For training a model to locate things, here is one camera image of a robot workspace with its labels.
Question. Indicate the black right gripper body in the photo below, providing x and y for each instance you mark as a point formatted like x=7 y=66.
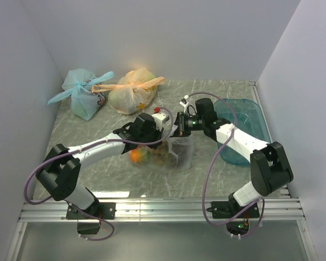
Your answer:
x=187 y=124

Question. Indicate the fake longan bunch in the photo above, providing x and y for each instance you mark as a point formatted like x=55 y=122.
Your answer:
x=160 y=155

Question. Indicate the orange green fake mango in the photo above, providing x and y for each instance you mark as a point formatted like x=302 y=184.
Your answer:
x=135 y=156

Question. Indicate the clear lemon-print plastic bag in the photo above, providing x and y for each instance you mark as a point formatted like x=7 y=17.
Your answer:
x=174 y=154

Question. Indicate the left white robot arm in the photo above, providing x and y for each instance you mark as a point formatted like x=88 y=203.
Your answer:
x=60 y=174

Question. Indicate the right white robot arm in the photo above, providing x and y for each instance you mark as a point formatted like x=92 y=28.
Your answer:
x=269 y=166

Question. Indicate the orange tied plastic bag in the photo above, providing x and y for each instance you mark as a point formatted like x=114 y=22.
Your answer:
x=133 y=92

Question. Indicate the blue tied plastic bag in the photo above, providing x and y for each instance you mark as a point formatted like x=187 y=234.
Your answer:
x=77 y=88

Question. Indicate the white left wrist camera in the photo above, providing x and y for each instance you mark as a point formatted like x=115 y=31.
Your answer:
x=160 y=118

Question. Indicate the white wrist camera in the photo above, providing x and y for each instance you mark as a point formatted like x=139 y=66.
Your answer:
x=160 y=118
x=185 y=102

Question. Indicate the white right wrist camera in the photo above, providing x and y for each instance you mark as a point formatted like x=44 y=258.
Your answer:
x=185 y=102

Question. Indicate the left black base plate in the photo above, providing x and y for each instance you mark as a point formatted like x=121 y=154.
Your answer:
x=103 y=210

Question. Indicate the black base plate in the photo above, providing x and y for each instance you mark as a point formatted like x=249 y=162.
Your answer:
x=222 y=210
x=103 y=210

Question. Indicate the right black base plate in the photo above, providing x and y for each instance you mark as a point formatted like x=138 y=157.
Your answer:
x=222 y=210

